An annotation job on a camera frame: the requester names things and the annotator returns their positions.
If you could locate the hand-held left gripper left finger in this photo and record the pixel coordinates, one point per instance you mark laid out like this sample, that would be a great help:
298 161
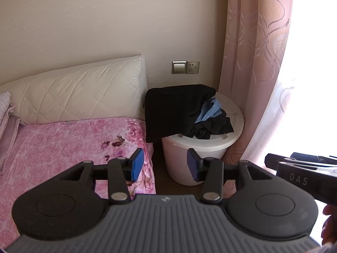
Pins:
138 164

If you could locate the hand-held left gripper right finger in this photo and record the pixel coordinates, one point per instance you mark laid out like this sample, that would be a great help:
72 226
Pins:
192 167

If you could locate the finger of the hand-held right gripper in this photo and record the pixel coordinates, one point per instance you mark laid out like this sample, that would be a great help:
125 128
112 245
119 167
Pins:
273 160
313 157

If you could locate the white lidded laundry basket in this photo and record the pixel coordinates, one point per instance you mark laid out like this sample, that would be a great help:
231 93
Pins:
176 152

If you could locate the black button cardigan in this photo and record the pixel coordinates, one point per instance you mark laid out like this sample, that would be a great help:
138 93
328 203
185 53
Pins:
165 110

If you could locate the person's right hand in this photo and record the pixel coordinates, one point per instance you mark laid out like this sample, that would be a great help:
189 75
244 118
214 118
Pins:
330 224

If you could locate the crumpled black garment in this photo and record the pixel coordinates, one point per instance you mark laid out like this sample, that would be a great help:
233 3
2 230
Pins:
216 126

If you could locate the blue cloth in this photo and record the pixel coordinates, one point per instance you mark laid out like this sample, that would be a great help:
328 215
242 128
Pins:
208 109

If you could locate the sheer white curtain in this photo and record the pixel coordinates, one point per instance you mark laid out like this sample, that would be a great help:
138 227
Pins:
302 97

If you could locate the pink floral blanket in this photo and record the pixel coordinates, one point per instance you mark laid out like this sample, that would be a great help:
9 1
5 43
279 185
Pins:
52 150

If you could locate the white quilted headboard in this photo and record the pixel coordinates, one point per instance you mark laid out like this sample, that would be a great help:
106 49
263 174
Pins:
79 89

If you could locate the pink patterned curtain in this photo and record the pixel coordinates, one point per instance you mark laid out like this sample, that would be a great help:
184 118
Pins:
250 58

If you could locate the lilac pillow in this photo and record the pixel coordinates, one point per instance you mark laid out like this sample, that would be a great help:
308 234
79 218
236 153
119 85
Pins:
10 142
6 121

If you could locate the metal wall socket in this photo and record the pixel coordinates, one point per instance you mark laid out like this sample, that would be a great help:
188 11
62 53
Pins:
192 67

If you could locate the metal wall switch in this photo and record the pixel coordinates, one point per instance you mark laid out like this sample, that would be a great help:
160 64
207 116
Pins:
179 67

